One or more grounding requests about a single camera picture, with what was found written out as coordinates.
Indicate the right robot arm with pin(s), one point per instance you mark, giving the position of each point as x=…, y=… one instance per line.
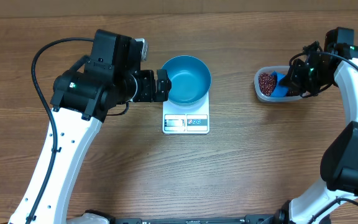
x=336, y=63

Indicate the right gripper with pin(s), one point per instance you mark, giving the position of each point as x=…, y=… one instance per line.
x=293, y=80

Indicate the red beans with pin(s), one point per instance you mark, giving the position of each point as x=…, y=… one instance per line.
x=267, y=84

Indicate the clear plastic container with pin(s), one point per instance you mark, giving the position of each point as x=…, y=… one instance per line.
x=267, y=99

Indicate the blue metal bowl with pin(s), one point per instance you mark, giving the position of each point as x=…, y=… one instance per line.
x=190, y=78

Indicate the white digital kitchen scale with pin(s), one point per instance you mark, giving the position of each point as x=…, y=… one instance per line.
x=186, y=119

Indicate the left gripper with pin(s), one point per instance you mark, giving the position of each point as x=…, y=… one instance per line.
x=148, y=94

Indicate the blue plastic measuring scoop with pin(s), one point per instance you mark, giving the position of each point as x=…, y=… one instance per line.
x=279, y=90

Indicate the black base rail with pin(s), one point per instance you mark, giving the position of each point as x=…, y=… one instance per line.
x=94, y=216

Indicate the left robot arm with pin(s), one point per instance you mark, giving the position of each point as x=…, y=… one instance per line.
x=82, y=97

